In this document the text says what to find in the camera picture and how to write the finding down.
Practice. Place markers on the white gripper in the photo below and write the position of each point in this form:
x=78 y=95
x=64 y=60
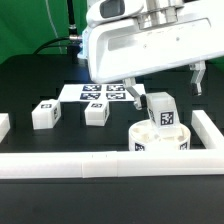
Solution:
x=121 y=50

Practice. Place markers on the white round stool seat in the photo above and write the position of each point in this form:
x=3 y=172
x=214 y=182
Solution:
x=142 y=137

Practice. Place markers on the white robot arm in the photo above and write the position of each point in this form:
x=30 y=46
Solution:
x=148 y=13

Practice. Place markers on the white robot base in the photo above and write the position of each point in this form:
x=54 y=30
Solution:
x=84 y=44

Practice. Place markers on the white marker sheet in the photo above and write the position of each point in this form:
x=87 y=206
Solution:
x=89 y=92

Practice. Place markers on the white right fence rail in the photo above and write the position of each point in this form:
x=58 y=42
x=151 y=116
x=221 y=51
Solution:
x=206 y=130

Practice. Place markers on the white fence rail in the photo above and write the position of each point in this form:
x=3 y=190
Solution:
x=4 y=125
x=110 y=164
x=206 y=130

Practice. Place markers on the white front fence rail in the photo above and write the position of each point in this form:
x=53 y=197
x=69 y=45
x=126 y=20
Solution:
x=110 y=164

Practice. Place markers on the white left fence rail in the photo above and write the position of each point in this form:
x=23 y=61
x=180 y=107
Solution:
x=4 y=125

